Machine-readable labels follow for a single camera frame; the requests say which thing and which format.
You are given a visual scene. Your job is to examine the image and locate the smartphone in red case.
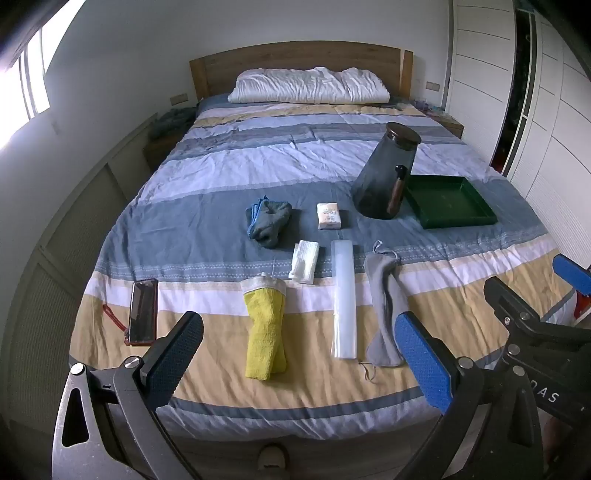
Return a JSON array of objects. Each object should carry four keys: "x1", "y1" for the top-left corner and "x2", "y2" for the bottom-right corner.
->
[{"x1": 127, "y1": 278, "x2": 159, "y2": 346}]

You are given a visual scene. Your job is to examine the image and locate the dark glass jug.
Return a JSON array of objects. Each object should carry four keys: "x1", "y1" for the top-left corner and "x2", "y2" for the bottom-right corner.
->
[{"x1": 353, "y1": 122, "x2": 422, "y2": 220}]

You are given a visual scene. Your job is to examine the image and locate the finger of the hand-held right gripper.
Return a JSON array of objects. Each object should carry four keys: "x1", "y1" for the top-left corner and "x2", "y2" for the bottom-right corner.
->
[
  {"x1": 553, "y1": 254, "x2": 591, "y2": 297},
  {"x1": 484, "y1": 277, "x2": 555, "y2": 340}
]

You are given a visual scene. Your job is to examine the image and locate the low grey wall cabinet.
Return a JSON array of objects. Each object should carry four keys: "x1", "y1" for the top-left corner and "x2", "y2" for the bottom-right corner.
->
[{"x1": 0, "y1": 113, "x2": 160, "y2": 444}]

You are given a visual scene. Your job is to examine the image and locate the green plastic tray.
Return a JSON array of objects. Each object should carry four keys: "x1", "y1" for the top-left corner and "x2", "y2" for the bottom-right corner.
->
[{"x1": 403, "y1": 175, "x2": 498, "y2": 230}]

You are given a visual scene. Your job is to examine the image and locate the white cloth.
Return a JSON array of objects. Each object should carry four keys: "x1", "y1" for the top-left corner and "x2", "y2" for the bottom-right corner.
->
[{"x1": 288, "y1": 239, "x2": 320, "y2": 284}]

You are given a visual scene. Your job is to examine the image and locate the blue grey microfiber cloth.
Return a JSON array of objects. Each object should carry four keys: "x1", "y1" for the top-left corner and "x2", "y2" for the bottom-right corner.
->
[{"x1": 245, "y1": 198, "x2": 293, "y2": 247}]

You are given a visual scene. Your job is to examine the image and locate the blue bed sheet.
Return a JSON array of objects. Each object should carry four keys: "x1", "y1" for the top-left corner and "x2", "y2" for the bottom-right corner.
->
[{"x1": 198, "y1": 93, "x2": 232, "y2": 114}]

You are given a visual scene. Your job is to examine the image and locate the dark cloth pile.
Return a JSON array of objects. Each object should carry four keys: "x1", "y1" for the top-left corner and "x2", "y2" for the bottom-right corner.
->
[{"x1": 152, "y1": 107, "x2": 197, "y2": 139}]

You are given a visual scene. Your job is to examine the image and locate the wooden nightstand with clothes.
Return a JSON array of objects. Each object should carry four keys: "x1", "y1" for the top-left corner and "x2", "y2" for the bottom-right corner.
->
[{"x1": 144, "y1": 133, "x2": 185, "y2": 171}]

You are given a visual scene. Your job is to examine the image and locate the red coiled phone lanyard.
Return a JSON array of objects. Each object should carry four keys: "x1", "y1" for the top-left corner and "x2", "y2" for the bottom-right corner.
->
[{"x1": 102, "y1": 305, "x2": 131, "y2": 344}]

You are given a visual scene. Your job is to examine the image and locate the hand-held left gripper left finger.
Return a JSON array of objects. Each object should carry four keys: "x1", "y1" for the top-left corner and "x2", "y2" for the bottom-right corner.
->
[{"x1": 52, "y1": 311, "x2": 205, "y2": 480}]

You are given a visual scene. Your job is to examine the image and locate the white pillow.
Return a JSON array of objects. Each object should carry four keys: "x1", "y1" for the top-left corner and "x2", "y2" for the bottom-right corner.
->
[{"x1": 228, "y1": 67, "x2": 391, "y2": 104}]

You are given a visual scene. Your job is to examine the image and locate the white tissue packet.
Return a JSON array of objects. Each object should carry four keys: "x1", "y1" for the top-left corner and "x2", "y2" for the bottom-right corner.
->
[{"x1": 316, "y1": 202, "x2": 345, "y2": 230}]

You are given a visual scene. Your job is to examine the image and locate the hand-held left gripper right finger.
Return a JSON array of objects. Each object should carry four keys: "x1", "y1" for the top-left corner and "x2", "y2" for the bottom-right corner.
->
[{"x1": 394, "y1": 311, "x2": 543, "y2": 480}]

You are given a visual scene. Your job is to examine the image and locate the grey cloth face mask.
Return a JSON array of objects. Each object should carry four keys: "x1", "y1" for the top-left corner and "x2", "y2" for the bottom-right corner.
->
[{"x1": 359, "y1": 240, "x2": 409, "y2": 384}]

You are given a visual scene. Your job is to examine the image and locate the wooden headboard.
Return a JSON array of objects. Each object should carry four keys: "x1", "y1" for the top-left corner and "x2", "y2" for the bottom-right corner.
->
[{"x1": 189, "y1": 41, "x2": 414, "y2": 103}]

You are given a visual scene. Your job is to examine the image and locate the yellow towel with white trim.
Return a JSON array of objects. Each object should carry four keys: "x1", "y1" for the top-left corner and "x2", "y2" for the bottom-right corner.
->
[{"x1": 241, "y1": 273, "x2": 288, "y2": 381}]

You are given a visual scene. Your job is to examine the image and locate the wooden nightstand with small clutter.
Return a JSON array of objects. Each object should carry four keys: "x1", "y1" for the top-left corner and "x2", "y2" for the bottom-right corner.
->
[{"x1": 411, "y1": 99, "x2": 465, "y2": 139}]

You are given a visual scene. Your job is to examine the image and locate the window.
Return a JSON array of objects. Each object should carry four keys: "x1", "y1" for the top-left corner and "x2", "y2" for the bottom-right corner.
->
[{"x1": 0, "y1": 0, "x2": 88, "y2": 148}]

